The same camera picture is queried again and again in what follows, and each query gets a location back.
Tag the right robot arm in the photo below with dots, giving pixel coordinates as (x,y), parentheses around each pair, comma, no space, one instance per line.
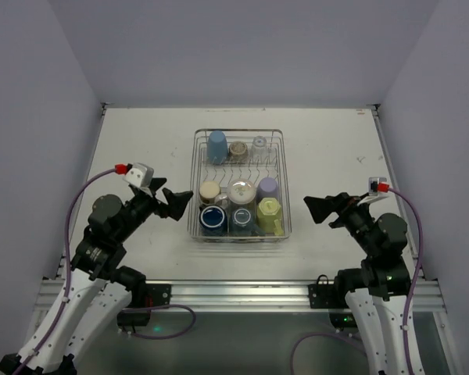
(379,293)

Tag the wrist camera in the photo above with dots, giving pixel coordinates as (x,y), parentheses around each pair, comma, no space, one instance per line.
(139,176)
(377,190)

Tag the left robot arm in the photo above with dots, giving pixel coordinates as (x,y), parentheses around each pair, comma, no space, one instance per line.
(98,288)

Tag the light blue tumbler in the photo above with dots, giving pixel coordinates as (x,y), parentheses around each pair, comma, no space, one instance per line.
(217,149)

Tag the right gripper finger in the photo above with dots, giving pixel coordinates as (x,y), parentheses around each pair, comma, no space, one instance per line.
(341,201)
(321,208)

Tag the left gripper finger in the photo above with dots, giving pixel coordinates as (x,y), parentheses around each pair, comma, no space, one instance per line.
(176,203)
(154,185)

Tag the aluminium rail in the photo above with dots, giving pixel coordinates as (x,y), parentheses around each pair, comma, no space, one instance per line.
(252,296)

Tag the clear glass cup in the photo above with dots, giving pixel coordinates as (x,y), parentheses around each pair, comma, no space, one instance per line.
(259,149)

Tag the lavender tumbler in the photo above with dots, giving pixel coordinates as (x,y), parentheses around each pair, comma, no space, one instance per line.
(267,188)

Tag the light green mug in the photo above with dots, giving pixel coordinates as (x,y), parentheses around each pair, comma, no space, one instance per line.
(269,217)

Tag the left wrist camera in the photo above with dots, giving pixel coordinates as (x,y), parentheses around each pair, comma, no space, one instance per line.
(139,176)

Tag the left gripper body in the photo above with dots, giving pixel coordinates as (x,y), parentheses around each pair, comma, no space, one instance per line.
(159,200)

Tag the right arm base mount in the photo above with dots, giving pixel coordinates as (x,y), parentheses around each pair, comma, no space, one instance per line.
(328,297)

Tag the wire dish rack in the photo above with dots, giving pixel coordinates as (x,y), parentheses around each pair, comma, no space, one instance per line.
(273,166)

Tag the beige speckled cup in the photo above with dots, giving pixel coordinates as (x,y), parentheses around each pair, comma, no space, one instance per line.
(238,151)

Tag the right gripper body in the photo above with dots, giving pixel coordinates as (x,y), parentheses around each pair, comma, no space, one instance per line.
(340,209)

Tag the teal grey mug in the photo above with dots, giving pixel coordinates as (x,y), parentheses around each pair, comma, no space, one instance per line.
(242,224)

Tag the dark blue mug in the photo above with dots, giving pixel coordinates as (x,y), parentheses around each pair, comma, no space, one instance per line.
(213,221)

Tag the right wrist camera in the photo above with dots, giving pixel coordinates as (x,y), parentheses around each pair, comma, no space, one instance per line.
(377,190)

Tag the white floral mug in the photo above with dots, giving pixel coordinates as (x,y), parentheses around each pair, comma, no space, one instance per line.
(240,193)

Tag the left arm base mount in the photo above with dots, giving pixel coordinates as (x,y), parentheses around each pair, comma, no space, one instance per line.
(143,296)

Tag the brown and cream cup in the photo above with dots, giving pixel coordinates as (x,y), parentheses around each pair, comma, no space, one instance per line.
(208,191)

